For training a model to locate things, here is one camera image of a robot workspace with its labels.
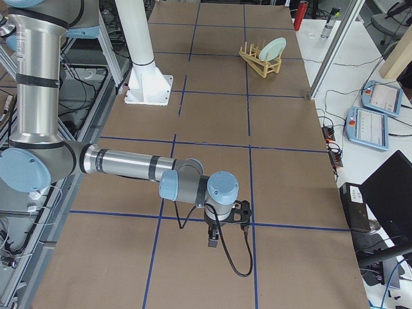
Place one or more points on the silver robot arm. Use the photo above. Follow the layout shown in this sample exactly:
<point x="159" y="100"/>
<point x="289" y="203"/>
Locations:
<point x="37" y="156"/>

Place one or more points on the red bottle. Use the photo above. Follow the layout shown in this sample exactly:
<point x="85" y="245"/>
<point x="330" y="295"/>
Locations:
<point x="301" y="11"/>

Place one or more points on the orange black connector strip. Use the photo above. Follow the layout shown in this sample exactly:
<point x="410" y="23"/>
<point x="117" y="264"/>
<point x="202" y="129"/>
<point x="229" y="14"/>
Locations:
<point x="334" y="150"/>

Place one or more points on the black computer box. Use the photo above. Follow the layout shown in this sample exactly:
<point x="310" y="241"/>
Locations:
<point x="354" y="208"/>

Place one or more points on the light green plate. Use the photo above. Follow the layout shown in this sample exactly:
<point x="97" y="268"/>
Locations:
<point x="272" y="50"/>

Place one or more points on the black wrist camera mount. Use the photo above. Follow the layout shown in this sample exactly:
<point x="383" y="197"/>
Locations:
<point x="240" y="214"/>

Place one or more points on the black monitor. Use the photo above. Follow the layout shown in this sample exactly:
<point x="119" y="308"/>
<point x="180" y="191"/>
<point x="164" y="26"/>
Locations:
<point x="387" y="192"/>

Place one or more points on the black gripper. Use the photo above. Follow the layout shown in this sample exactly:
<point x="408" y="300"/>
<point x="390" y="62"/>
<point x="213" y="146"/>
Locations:
<point x="212" y="223"/>

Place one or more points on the far blue teach pendant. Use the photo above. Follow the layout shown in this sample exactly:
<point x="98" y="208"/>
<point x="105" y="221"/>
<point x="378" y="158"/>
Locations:
<point x="382" y="97"/>

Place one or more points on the near blue teach pendant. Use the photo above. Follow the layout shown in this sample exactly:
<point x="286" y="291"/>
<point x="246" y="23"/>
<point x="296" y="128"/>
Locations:
<point x="367" y="127"/>

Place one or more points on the blue teach pendant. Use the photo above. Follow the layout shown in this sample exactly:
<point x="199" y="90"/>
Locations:
<point x="367" y="127"/>
<point x="382" y="97"/>

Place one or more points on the clear water bottle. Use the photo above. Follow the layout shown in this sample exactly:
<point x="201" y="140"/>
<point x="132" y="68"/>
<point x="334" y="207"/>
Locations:
<point x="330" y="22"/>

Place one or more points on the white camera pillar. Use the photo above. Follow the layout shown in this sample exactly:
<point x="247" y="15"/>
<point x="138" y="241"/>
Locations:
<point x="147" y="85"/>

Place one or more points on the wooden plate rack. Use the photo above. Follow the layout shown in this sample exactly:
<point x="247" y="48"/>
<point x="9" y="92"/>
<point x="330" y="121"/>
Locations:
<point x="250" y="53"/>

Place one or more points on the grey office chair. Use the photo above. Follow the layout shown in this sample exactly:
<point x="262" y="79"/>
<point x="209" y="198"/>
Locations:
<point x="394" y="23"/>

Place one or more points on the aluminium frame post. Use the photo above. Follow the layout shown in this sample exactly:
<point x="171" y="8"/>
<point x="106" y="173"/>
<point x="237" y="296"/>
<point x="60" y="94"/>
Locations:
<point x="338" y="39"/>

